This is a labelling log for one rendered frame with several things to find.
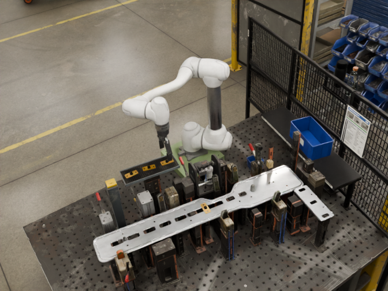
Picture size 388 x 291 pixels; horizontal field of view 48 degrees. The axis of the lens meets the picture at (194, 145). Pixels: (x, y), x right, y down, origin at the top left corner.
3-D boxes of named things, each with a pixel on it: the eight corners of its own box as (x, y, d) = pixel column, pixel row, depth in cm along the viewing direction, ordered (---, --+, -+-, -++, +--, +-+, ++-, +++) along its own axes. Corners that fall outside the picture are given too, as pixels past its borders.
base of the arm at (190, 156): (174, 149, 350) (172, 145, 346) (197, 140, 356) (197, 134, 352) (183, 163, 338) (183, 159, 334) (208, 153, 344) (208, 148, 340)
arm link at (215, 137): (207, 140, 345) (234, 144, 339) (201, 153, 333) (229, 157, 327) (202, 53, 295) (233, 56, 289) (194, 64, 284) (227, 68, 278)
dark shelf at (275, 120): (334, 191, 275) (334, 188, 273) (260, 116, 339) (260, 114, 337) (361, 179, 282) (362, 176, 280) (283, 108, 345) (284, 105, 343)
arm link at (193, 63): (177, 63, 287) (196, 65, 284) (186, 51, 300) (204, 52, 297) (179, 80, 295) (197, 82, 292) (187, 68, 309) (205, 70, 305)
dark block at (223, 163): (221, 209, 309) (220, 166, 281) (216, 202, 314) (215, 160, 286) (227, 206, 310) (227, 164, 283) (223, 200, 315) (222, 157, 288)
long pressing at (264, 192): (101, 268, 243) (100, 267, 242) (91, 239, 259) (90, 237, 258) (306, 186, 282) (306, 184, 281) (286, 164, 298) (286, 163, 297)
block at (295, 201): (289, 237, 287) (293, 209, 269) (280, 225, 295) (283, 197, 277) (301, 231, 290) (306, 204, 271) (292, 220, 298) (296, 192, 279)
